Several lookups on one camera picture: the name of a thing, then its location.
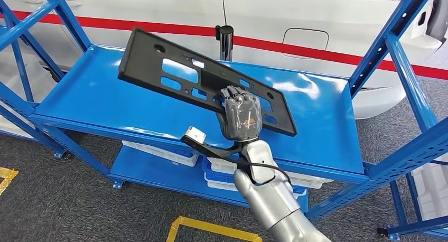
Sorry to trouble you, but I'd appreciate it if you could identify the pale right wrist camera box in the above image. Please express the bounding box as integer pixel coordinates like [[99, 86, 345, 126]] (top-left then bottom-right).
[[184, 126, 207, 144]]

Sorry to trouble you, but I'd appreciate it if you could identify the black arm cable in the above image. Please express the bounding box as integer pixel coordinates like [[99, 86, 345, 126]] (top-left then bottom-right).
[[223, 156, 292, 186]]

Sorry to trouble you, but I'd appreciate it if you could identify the black stanchion post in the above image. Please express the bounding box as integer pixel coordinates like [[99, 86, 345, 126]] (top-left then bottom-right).
[[215, 25, 234, 62]]

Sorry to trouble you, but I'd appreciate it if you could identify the white plastic crate stack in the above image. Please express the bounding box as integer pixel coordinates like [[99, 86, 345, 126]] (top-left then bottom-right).
[[411, 160, 448, 222]]

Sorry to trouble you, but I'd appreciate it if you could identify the white car body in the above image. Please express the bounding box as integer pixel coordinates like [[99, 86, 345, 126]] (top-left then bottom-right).
[[0, 0, 448, 120]]

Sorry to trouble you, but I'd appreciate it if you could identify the blue metal shelf rack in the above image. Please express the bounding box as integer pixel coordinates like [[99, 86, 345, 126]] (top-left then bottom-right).
[[0, 23, 67, 160], [0, 0, 448, 224], [376, 160, 448, 241]]

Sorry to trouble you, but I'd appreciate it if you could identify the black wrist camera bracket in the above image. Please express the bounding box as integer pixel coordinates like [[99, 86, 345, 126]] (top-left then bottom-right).
[[181, 135, 242, 160]]

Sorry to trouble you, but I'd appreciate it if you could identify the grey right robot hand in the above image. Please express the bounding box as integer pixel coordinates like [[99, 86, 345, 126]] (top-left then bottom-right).
[[217, 86, 263, 142]]

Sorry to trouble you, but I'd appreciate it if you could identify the black plastic plate frame part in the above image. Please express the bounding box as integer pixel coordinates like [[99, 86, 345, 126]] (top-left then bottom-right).
[[118, 27, 298, 137]]

